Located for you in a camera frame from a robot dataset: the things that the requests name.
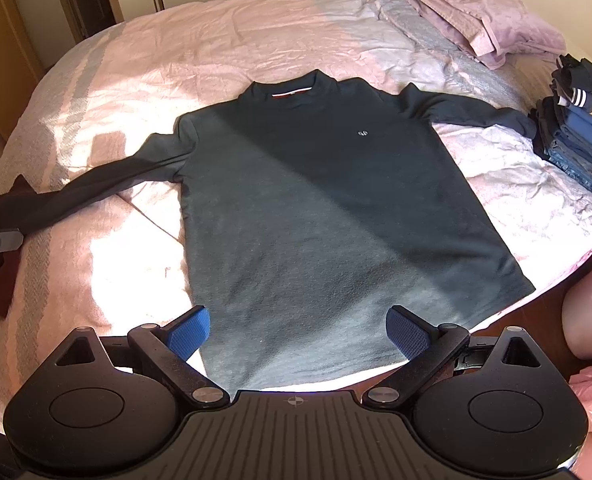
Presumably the pink crumpled shirt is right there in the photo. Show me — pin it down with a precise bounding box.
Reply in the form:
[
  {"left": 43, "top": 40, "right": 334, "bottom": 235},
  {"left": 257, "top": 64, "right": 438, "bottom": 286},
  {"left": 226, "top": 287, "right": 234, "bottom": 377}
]
[{"left": 383, "top": 0, "right": 569, "bottom": 71}]

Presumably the wooden door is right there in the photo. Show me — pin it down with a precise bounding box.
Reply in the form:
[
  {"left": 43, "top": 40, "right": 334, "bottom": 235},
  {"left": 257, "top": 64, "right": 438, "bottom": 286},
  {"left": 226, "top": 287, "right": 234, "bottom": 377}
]
[{"left": 0, "top": 0, "right": 45, "bottom": 147}]

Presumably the dark green long-sleeve shirt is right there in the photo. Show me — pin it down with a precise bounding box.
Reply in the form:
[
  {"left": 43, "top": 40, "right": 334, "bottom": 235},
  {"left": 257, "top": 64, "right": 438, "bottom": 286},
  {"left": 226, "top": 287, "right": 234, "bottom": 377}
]
[{"left": 0, "top": 71, "right": 539, "bottom": 394}]

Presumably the bed with pink bedspread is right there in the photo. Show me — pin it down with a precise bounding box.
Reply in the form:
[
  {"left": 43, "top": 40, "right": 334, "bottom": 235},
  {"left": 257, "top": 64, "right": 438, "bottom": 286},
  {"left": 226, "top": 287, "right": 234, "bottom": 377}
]
[{"left": 0, "top": 0, "right": 592, "bottom": 433}]

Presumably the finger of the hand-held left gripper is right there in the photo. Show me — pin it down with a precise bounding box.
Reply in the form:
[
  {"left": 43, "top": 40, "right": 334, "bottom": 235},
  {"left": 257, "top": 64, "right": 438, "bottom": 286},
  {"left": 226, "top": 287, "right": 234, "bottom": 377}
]
[{"left": 0, "top": 230, "right": 25, "bottom": 282}]

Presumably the stack of folded clothes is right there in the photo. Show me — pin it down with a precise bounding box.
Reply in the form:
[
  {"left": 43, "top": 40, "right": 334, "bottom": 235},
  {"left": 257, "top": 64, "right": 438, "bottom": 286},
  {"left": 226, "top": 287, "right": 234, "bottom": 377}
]
[{"left": 530, "top": 54, "right": 592, "bottom": 207}]

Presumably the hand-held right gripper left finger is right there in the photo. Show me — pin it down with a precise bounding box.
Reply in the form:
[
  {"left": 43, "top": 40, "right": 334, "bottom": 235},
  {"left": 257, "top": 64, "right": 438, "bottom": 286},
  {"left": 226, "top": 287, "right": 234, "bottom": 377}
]
[{"left": 41, "top": 306, "right": 230, "bottom": 407}]

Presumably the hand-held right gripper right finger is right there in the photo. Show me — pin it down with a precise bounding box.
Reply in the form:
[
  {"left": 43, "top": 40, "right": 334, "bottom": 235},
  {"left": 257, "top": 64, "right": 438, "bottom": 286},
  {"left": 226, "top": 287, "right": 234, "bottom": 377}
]
[{"left": 366, "top": 305, "right": 553, "bottom": 407}]

